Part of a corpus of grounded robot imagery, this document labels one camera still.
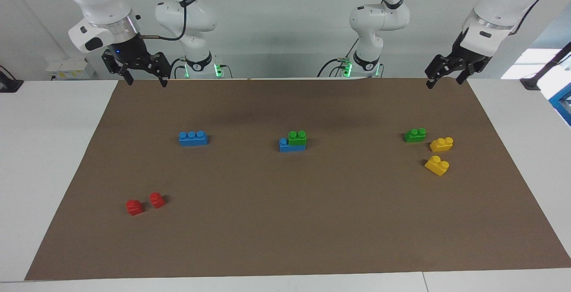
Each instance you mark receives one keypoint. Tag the white glossy panel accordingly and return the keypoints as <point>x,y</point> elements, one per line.
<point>531,62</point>

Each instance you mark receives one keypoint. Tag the blue metal frame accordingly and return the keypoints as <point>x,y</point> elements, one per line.
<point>563,102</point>

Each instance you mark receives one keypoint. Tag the black table clamp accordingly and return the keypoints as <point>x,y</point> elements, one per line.
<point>9,84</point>

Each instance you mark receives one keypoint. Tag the yellow two-stud toy block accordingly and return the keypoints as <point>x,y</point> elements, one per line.
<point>437,166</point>
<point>441,145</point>

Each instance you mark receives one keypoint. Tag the brown table mat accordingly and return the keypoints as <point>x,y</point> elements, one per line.
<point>285,220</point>

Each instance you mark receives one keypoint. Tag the red one-stud toy block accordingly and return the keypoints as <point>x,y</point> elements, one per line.
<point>134,207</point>
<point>157,200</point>

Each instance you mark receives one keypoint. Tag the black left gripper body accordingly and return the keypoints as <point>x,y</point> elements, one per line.
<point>466,58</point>

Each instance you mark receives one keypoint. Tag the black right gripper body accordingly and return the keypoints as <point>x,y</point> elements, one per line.
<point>129,51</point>

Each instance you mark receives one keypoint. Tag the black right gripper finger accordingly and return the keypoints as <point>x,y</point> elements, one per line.
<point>126,77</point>
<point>163,78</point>

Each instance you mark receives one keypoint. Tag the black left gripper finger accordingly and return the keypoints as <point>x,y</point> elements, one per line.
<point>435,76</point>
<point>464,76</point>

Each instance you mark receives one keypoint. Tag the blue three-stud toy block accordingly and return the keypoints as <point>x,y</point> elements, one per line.
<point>193,139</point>
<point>285,146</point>

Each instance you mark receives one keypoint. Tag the green two-stud toy block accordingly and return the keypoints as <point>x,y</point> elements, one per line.
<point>297,138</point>
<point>415,136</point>

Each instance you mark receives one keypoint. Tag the white power strip box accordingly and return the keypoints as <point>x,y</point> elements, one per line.
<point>71,68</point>

